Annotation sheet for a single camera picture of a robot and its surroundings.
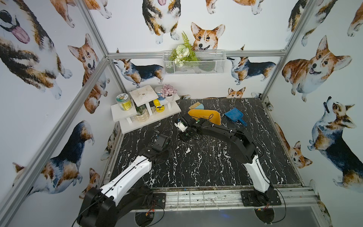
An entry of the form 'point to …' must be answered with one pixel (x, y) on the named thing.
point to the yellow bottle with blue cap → (158, 107)
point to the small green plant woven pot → (142, 114)
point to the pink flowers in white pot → (167, 91)
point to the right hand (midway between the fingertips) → (185, 131)
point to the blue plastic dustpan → (235, 115)
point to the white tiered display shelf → (145, 95)
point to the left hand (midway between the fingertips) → (171, 148)
